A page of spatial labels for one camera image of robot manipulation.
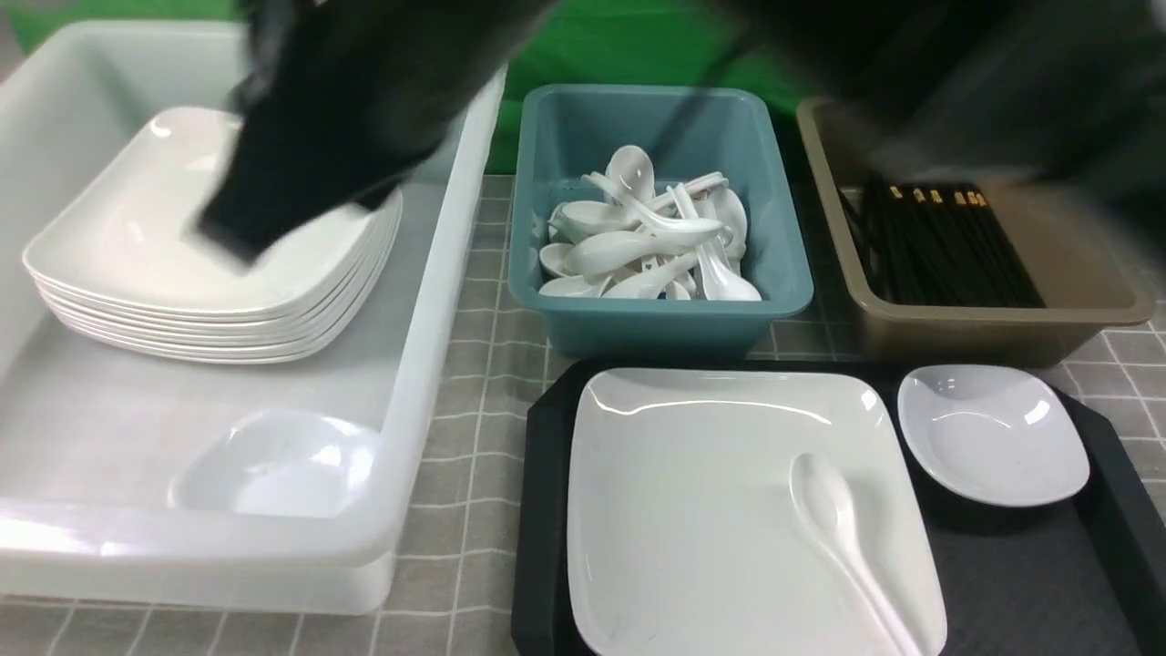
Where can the black serving tray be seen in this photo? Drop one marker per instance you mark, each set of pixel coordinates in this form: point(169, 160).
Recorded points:
point(1078, 577)

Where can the small white bowl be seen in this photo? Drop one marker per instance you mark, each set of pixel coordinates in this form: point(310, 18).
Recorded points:
point(280, 463)
point(994, 435)

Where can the teal plastic bin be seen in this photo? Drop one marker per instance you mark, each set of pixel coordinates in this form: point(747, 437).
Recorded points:
point(569, 131)

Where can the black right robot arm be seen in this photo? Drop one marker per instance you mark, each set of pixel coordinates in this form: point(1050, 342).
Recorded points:
point(1055, 90)

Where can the stack of white plates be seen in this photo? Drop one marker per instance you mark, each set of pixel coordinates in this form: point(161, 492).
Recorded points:
point(123, 265)

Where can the pile of white spoons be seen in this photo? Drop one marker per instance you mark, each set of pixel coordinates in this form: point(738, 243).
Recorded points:
point(685, 243)

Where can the green backdrop cloth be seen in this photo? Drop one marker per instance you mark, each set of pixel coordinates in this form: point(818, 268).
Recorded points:
point(643, 43)

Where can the brown plastic bin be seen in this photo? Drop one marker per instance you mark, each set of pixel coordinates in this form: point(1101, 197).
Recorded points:
point(1085, 284)

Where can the white ceramic soup spoon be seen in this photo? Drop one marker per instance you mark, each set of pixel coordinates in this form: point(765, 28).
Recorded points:
point(825, 506)

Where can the large white square plate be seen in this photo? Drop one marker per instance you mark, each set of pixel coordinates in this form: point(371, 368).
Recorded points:
point(682, 534)

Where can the grey checked tablecloth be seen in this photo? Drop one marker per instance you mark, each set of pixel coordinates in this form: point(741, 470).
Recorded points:
point(452, 589)

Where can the large white plastic tub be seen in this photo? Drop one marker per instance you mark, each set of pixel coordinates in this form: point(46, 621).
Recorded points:
point(67, 111)

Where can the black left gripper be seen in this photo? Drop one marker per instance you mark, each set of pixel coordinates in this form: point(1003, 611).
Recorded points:
point(342, 102)

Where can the bundle of black chopsticks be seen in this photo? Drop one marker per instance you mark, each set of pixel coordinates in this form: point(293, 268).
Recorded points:
point(937, 245)

